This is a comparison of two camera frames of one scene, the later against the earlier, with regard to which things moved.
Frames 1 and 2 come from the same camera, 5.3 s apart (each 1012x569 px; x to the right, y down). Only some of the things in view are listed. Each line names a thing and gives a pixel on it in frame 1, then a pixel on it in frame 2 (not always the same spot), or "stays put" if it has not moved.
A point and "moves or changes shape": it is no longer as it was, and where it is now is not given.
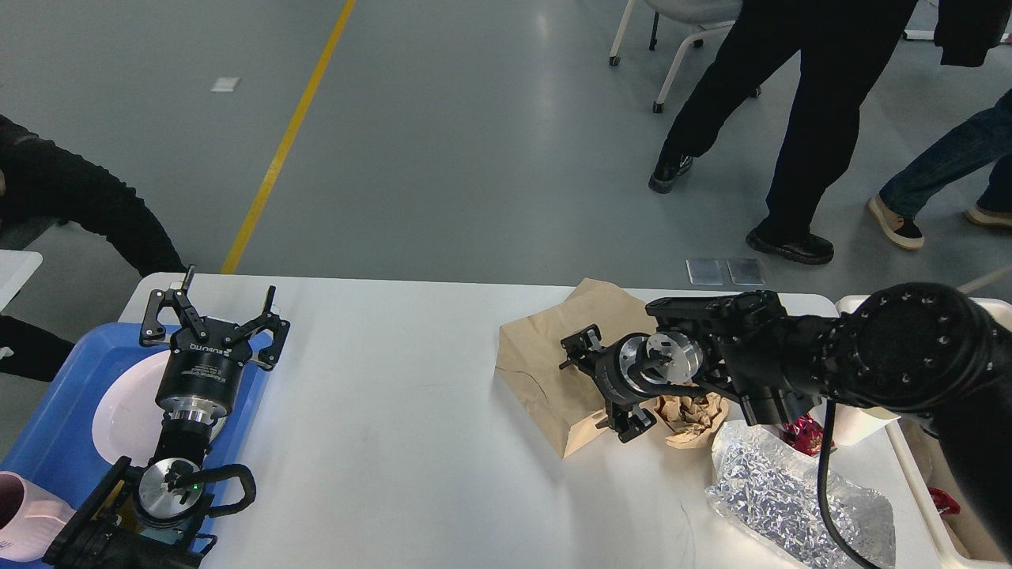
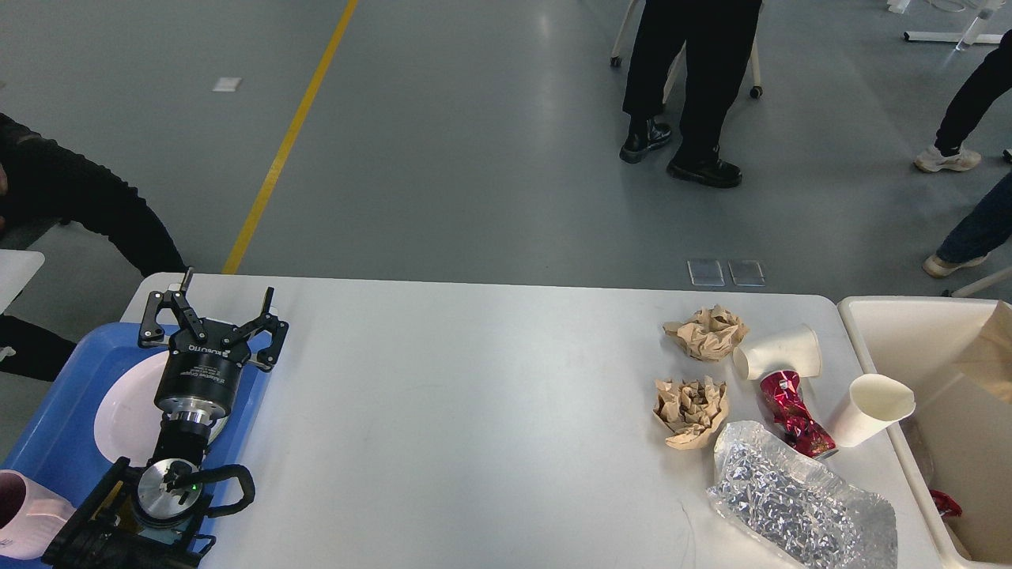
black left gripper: [201, 378] stays put
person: [843, 45] -> [719, 36]
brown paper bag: [564, 402] moves or changes shape
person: [976, 141] -> [987, 230]
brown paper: [695, 420] stays put
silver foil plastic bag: [771, 490] stays put
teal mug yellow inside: [119, 510] stays put
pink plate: [128, 420] stays put
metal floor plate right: [746, 272] stays put
